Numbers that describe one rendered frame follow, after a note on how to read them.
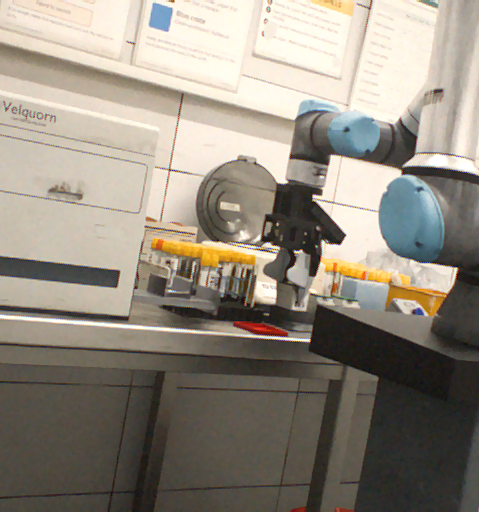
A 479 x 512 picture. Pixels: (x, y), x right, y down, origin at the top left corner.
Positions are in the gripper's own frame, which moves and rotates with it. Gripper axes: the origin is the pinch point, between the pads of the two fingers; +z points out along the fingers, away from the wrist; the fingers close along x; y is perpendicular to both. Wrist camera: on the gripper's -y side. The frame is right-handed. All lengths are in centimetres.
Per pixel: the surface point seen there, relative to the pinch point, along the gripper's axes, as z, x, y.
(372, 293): -1.8, -1.6, -22.7
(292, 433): 44, -53, -58
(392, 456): 19.0, 35.2, 6.3
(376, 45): -63, -51, -60
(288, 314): 3.5, 2.5, 2.5
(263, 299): 3.4, -15.4, -6.4
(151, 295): 2.1, 4.7, 34.1
